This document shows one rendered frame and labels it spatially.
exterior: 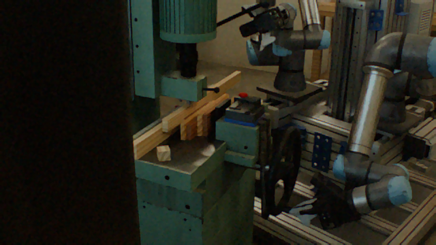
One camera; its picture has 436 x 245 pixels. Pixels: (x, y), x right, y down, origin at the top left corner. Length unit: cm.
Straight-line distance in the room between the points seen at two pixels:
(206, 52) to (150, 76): 396
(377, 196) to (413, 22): 115
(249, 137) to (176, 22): 40
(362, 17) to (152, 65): 93
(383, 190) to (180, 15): 75
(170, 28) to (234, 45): 386
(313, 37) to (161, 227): 88
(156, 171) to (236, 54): 400
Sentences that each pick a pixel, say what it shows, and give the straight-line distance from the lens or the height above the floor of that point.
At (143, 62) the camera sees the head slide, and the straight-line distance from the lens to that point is 153.
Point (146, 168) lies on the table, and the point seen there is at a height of 88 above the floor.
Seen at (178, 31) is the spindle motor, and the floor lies 123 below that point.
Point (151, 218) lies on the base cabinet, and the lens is 156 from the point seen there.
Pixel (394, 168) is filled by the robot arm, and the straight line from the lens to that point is 144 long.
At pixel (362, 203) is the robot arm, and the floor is 84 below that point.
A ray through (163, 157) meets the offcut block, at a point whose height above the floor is 91.
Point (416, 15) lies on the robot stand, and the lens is 230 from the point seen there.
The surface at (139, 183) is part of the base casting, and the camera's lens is 152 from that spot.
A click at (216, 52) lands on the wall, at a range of 540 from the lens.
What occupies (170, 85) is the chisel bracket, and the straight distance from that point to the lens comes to 154.
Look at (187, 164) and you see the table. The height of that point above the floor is 90.
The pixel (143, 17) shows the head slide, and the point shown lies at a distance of 149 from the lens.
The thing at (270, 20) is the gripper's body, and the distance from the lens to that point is 161.
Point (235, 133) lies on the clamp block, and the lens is 146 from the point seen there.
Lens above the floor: 154
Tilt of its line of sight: 23 degrees down
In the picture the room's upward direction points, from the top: 1 degrees clockwise
